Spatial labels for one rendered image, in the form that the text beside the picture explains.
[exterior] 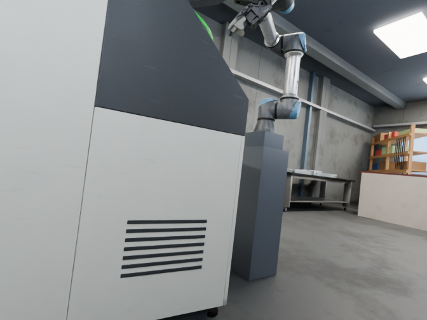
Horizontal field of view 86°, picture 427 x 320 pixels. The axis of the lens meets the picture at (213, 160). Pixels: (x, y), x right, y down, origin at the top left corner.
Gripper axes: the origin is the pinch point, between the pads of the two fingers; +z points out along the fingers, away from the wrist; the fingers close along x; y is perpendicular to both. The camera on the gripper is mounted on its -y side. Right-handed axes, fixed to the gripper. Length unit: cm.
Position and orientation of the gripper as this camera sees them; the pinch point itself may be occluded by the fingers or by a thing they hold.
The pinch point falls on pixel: (229, 30)
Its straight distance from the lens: 125.2
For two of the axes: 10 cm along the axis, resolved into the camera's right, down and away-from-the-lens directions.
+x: 1.6, -1.8, 9.7
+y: 6.6, 7.5, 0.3
